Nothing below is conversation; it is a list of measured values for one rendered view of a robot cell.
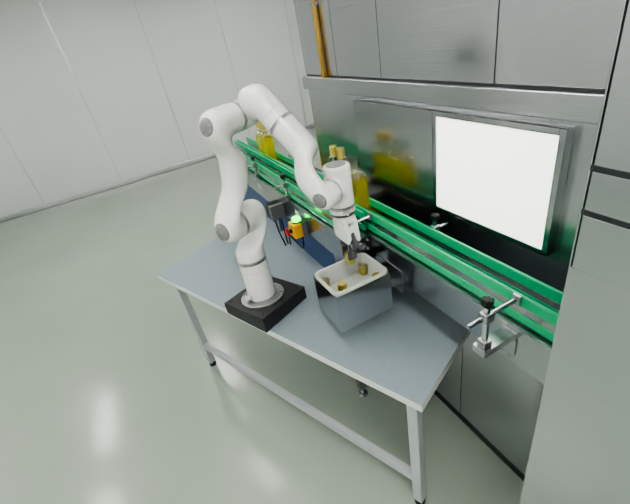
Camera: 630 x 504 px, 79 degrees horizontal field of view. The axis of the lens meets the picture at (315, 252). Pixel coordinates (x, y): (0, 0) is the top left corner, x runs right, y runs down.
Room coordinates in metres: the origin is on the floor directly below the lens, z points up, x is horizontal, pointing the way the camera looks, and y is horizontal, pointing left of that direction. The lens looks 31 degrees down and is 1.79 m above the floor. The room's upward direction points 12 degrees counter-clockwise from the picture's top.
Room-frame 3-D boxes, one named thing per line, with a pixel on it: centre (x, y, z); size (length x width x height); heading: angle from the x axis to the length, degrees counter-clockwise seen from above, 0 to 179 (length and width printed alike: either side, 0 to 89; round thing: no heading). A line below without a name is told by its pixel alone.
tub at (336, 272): (1.12, -0.11, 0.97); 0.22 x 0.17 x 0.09; 111
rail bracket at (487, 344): (0.67, -0.39, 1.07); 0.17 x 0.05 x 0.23; 111
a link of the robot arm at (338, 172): (1.11, -0.11, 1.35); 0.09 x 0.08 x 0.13; 140
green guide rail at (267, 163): (2.13, 0.11, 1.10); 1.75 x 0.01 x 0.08; 21
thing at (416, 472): (1.35, 0.27, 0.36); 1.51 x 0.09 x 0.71; 45
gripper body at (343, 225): (1.11, -0.11, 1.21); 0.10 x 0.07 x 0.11; 20
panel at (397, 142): (1.23, -0.45, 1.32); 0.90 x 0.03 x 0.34; 21
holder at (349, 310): (1.13, -0.13, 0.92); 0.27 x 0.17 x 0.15; 111
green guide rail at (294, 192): (2.11, 0.18, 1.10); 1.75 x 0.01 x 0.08; 21
